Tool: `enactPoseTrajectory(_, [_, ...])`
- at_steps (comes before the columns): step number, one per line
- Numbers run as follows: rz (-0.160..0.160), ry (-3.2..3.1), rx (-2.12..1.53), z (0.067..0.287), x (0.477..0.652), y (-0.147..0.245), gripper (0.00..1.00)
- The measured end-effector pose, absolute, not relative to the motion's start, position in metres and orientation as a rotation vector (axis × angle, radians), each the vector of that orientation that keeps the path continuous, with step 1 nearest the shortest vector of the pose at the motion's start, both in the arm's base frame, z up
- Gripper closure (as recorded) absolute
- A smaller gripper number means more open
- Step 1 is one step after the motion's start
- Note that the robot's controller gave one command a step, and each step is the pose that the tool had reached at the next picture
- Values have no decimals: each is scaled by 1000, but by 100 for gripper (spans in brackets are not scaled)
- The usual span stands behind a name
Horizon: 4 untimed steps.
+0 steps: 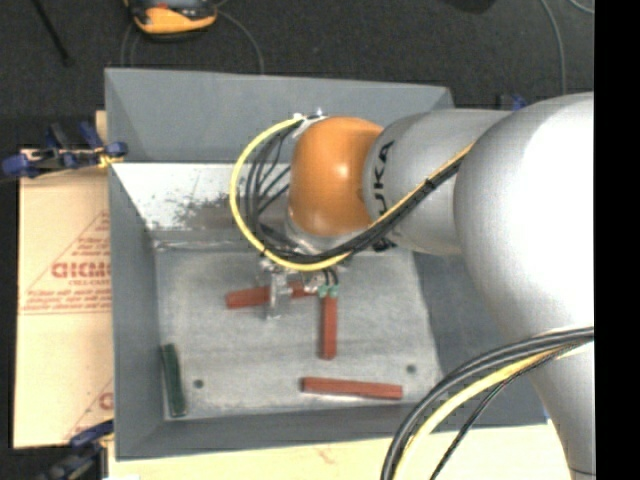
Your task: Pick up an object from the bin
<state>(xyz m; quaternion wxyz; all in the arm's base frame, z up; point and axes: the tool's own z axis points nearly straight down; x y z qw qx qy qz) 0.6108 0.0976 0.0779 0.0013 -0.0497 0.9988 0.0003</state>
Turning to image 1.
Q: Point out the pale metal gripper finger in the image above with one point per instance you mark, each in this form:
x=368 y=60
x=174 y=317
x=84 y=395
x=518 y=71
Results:
x=278 y=307
x=283 y=285

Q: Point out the brown cardboard board red print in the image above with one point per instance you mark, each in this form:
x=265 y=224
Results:
x=60 y=328

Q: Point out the dark green flat block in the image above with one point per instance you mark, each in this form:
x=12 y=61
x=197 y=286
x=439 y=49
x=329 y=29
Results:
x=173 y=380

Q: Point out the red-brown flat block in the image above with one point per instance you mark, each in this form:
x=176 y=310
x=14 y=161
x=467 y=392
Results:
x=352 y=388
x=328 y=328
x=246 y=297

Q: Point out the grey metal bin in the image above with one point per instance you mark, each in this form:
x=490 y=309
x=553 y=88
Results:
x=225 y=348

